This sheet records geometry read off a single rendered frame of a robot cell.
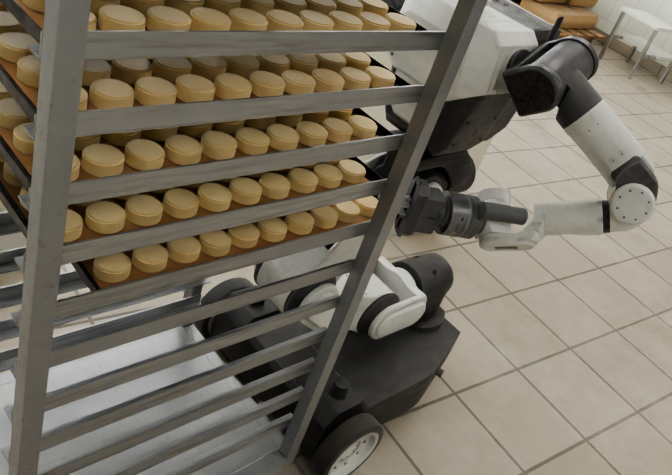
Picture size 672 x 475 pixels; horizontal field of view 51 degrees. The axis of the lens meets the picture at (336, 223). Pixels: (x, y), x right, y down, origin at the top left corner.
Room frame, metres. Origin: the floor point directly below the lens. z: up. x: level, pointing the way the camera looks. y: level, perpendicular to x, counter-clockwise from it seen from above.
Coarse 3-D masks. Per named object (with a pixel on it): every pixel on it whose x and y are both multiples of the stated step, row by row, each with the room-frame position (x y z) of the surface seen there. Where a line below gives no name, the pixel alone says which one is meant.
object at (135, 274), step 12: (360, 216) 1.13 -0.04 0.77; (228, 228) 0.95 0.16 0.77; (312, 228) 1.03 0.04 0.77; (336, 228) 1.06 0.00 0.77; (264, 240) 0.95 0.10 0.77; (288, 240) 0.97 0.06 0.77; (132, 252) 0.81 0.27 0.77; (228, 252) 0.89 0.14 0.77; (240, 252) 0.90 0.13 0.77; (84, 264) 0.75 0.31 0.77; (132, 264) 0.78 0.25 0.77; (168, 264) 0.81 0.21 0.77; (180, 264) 0.82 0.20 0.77; (192, 264) 0.83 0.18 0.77; (132, 276) 0.76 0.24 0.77; (144, 276) 0.77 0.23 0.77
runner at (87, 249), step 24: (336, 192) 0.99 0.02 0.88; (360, 192) 1.04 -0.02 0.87; (216, 216) 0.81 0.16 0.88; (240, 216) 0.84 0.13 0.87; (264, 216) 0.88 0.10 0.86; (96, 240) 0.67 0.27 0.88; (120, 240) 0.70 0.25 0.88; (144, 240) 0.73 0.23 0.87; (168, 240) 0.75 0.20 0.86; (24, 264) 0.60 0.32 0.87
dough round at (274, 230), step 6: (258, 222) 0.97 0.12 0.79; (264, 222) 0.97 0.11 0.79; (270, 222) 0.98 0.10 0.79; (276, 222) 0.98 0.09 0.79; (282, 222) 0.99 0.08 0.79; (258, 228) 0.96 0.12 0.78; (264, 228) 0.95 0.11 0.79; (270, 228) 0.96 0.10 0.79; (276, 228) 0.97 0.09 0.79; (282, 228) 0.97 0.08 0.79; (264, 234) 0.95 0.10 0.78; (270, 234) 0.95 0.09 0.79; (276, 234) 0.95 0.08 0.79; (282, 234) 0.96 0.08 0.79; (270, 240) 0.95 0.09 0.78; (276, 240) 0.96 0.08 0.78
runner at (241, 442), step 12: (276, 420) 1.09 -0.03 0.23; (288, 420) 1.08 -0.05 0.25; (252, 432) 1.03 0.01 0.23; (264, 432) 1.03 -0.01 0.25; (276, 432) 1.06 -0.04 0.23; (228, 444) 0.98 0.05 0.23; (240, 444) 0.98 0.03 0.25; (204, 456) 0.94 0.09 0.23; (216, 456) 0.93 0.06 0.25; (180, 468) 0.89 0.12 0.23; (192, 468) 0.89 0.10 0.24
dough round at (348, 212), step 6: (336, 204) 1.11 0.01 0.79; (342, 204) 1.11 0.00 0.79; (348, 204) 1.12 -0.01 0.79; (354, 204) 1.13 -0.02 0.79; (336, 210) 1.09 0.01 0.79; (342, 210) 1.09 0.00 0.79; (348, 210) 1.10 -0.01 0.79; (354, 210) 1.11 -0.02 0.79; (342, 216) 1.09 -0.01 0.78; (348, 216) 1.09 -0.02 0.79; (354, 216) 1.10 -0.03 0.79; (348, 222) 1.09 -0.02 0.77
